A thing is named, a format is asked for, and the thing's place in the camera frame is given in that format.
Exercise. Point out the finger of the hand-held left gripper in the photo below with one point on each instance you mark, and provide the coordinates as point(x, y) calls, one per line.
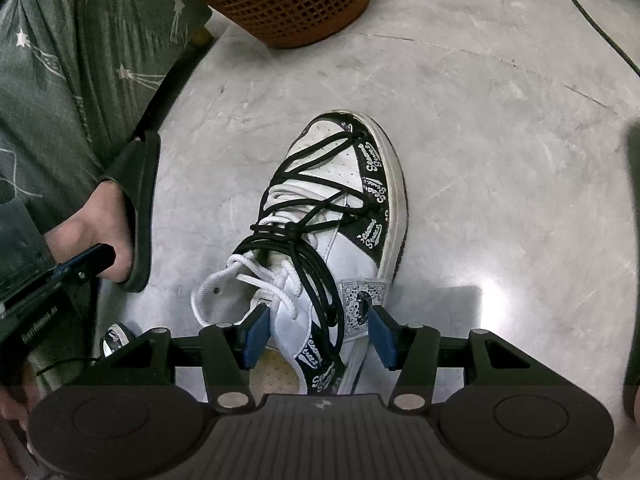
point(85, 260)

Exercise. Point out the grey star-print bed sheet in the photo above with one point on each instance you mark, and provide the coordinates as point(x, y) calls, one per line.
point(75, 85)

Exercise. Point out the person's left foot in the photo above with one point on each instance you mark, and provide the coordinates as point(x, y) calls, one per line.
point(90, 225)

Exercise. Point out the white and black sneaker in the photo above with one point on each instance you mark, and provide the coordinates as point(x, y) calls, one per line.
point(116, 337)
point(325, 160)

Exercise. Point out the person's left hand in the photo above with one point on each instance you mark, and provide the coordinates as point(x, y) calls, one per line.
point(15, 405)

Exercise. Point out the black shoelace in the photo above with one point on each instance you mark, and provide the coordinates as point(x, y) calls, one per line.
point(320, 280)

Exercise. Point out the brown plastic wastebasket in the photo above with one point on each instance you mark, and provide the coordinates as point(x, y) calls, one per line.
point(280, 0)

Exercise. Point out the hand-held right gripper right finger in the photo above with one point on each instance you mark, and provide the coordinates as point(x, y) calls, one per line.
point(382, 336)

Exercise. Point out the person's trouser leg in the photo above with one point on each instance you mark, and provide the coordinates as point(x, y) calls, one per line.
point(20, 250)

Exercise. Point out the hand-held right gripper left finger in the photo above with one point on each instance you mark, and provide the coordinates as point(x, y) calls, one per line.
point(257, 336)

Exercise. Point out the white shoelace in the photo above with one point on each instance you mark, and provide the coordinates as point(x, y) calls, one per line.
point(235, 261)

